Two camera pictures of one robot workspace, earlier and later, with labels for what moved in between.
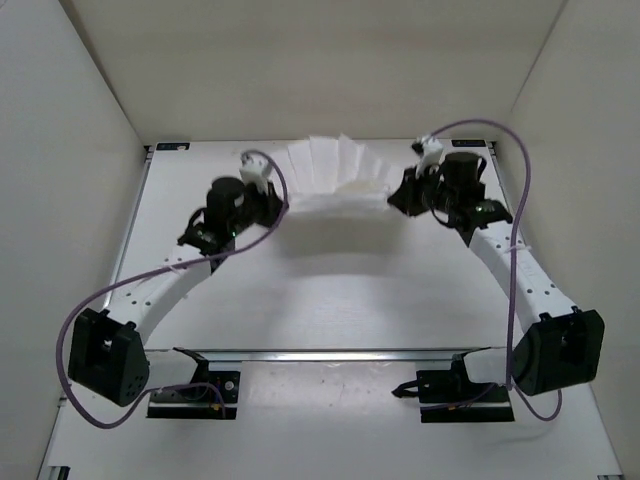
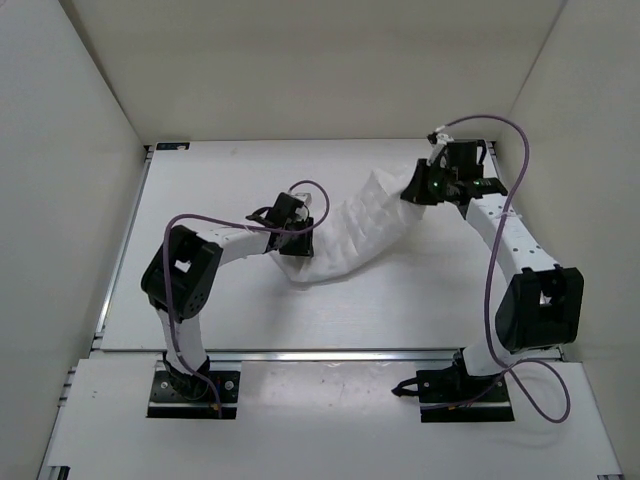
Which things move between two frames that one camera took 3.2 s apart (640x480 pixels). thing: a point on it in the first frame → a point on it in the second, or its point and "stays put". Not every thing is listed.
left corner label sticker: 172,146 stays put
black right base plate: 450,396 stays put
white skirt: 339,176 → 361,227
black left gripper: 272,198 → 305,247
